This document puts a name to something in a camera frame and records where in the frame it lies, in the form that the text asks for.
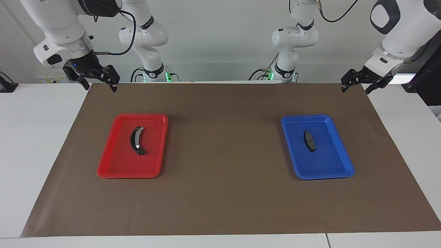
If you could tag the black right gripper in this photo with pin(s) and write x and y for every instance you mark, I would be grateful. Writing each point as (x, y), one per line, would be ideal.
(84, 65)

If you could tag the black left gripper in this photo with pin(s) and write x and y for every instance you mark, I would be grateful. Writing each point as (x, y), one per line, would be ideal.
(373, 76)

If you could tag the curved brake shoe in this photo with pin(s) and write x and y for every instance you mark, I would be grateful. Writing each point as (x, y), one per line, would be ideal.
(134, 139)

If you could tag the dark brake pad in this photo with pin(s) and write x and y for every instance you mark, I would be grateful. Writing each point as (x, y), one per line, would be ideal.
(310, 141)

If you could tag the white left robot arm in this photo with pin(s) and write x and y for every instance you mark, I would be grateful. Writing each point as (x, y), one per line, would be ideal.
(399, 38)

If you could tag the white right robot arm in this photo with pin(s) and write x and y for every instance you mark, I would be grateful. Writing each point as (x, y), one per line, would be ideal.
(62, 20)

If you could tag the white flat panel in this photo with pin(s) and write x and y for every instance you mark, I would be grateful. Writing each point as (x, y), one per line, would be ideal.
(403, 79)

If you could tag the large black equipment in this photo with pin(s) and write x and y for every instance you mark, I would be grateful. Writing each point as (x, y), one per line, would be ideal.
(430, 86)

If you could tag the red plastic tray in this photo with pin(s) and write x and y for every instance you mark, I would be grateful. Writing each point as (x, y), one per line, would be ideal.
(117, 162)

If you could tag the blue plastic tray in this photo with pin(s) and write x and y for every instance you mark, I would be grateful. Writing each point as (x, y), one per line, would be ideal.
(324, 162)

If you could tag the brown paper table mat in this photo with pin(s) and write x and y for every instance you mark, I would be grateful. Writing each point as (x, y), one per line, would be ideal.
(224, 196)

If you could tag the white wall socket box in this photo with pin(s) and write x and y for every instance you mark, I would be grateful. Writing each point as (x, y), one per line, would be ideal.
(46, 78)

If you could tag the black clamp bracket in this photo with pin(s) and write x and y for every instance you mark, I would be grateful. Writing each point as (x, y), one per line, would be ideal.
(7, 86)

